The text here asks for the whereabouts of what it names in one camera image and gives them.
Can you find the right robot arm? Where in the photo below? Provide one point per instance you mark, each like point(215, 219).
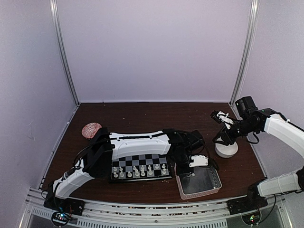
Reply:
point(282, 140)

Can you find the red patterned bowl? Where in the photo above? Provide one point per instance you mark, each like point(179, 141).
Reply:
point(90, 129)

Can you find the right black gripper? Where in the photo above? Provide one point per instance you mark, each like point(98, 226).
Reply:
point(225, 135)

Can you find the aluminium frame post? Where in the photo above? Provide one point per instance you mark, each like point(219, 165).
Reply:
point(251, 29)
point(62, 51)

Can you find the eleventh white chess piece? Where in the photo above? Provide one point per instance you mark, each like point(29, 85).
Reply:
point(136, 173)

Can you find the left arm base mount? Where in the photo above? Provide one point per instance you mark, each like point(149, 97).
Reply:
point(65, 210)

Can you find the front aluminium rail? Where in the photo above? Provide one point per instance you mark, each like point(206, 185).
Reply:
point(206, 214)

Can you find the left aluminium frame post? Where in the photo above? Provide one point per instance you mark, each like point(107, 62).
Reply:
point(62, 51)

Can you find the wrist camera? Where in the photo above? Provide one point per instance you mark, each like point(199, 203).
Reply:
point(198, 160)
point(221, 117)

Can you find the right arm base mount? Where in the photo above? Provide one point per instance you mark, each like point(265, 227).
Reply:
point(249, 206)

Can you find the thirteenth white chess piece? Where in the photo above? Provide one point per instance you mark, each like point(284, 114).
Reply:
point(121, 174)

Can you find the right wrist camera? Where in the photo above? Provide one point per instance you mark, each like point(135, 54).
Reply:
point(221, 117)

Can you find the white ceramic bowl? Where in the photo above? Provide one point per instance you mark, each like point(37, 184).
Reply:
point(226, 151)

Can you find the black white chessboard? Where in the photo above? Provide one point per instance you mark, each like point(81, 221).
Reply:
point(128, 162)

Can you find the right aluminium frame post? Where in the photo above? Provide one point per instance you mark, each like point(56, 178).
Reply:
point(251, 29)

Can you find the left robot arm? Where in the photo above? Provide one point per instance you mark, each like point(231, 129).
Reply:
point(94, 160)

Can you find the pink plastic basket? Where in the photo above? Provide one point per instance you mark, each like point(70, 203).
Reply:
point(205, 182)

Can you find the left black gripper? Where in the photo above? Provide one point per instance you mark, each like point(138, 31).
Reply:
point(181, 172)

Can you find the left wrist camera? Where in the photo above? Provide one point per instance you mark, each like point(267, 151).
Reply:
point(198, 160)

